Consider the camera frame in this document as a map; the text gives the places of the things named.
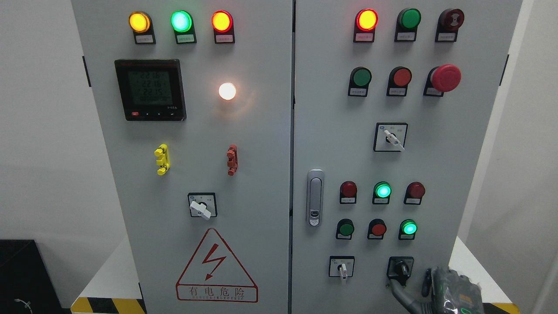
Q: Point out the red lit indicator right door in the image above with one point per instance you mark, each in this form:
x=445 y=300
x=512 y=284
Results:
x=365 y=23

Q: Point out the green push button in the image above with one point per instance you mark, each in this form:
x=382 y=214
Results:
x=407 y=23
x=345 y=229

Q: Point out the white selector switch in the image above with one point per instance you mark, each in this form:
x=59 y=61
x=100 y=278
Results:
x=341 y=267
x=390 y=137

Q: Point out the red indicator light top left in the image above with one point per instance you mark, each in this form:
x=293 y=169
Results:
x=223 y=27

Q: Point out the white glowing indicator light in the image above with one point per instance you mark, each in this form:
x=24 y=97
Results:
x=227 y=91

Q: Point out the grey electrical cabinet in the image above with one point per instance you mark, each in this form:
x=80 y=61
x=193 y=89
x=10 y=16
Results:
x=291 y=63

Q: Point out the silver door handle lock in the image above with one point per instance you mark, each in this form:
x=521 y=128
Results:
x=314 y=196

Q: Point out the red push button second row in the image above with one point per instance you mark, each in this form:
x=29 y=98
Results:
x=398 y=82

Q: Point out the red push button lower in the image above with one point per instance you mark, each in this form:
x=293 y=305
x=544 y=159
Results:
x=376 y=229

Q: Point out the red emergency stop button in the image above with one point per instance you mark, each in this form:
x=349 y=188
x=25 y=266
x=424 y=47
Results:
x=442 y=79

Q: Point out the yellow terminal connector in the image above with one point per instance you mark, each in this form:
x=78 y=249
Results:
x=162 y=159

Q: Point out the black rotary knob switch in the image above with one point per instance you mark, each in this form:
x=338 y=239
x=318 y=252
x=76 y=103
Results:
x=400 y=269

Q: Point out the green lit indicator middle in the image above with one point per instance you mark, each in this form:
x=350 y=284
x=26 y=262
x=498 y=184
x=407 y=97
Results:
x=381 y=194

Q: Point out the yellow indicator light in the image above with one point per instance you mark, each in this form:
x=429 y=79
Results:
x=141 y=24

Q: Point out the dark red indicator left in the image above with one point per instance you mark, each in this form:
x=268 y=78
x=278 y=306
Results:
x=348 y=193

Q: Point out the green push button top right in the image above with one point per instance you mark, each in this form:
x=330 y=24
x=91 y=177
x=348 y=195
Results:
x=407 y=23

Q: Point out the green indicator light top left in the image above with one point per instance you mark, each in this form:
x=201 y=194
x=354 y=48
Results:
x=183 y=27

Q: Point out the white selector switch lower right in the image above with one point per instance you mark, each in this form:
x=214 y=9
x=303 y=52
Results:
x=341 y=267

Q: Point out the dark red indicator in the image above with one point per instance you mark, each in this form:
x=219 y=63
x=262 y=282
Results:
x=348 y=193
x=415 y=191

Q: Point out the white selector switch left door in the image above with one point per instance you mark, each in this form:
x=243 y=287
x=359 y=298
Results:
x=203 y=205

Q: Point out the green push button second row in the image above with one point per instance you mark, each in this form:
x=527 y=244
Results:
x=359 y=81

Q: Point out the dark red indicator right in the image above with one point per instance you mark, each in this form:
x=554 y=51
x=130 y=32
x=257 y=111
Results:
x=415 y=191

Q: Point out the green push button lower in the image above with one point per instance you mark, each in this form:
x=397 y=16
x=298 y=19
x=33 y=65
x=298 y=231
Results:
x=345 y=229

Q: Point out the red electrical hazard sticker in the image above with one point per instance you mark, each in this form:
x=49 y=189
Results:
x=215 y=274

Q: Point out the dark red buzzer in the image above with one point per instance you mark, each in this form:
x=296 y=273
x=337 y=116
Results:
x=449 y=22

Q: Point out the red terminal connector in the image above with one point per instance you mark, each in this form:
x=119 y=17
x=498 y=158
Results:
x=232 y=156

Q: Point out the white selector switch upper right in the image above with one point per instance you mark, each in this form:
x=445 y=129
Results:
x=390 y=137

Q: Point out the green lit button lower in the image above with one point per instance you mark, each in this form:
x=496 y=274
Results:
x=407 y=230

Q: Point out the black digital power meter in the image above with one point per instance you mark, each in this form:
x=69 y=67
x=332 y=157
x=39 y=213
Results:
x=151 y=89

